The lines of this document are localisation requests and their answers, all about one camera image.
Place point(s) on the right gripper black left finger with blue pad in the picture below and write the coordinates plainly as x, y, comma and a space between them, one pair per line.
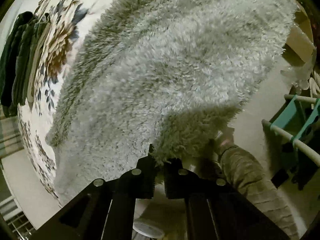
96, 210

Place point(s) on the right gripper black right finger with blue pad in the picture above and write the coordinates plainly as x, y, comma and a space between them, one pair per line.
214, 209

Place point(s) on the grey fluffy fleece pants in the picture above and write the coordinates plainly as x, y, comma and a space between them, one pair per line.
167, 73

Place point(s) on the person's beige trouser legs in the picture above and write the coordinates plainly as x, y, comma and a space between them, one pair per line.
247, 176

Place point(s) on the grey tape roll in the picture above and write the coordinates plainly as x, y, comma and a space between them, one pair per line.
147, 229

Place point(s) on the grey green curtain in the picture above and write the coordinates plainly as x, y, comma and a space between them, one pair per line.
10, 137

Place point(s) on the stack of folded dark jeans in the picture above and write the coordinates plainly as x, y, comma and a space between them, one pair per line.
17, 59

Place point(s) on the open cardboard box on floor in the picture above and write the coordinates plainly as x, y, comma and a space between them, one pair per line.
299, 46

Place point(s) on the floral white bed quilt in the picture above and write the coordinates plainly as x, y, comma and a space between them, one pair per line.
50, 55

